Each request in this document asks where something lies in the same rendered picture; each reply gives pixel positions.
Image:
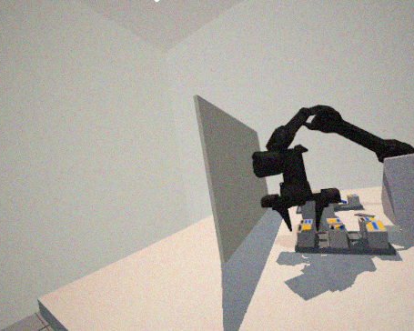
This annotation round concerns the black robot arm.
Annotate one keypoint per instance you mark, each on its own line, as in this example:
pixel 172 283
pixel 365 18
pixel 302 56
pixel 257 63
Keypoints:
pixel 280 160

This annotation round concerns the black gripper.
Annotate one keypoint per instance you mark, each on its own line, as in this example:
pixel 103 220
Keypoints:
pixel 325 197

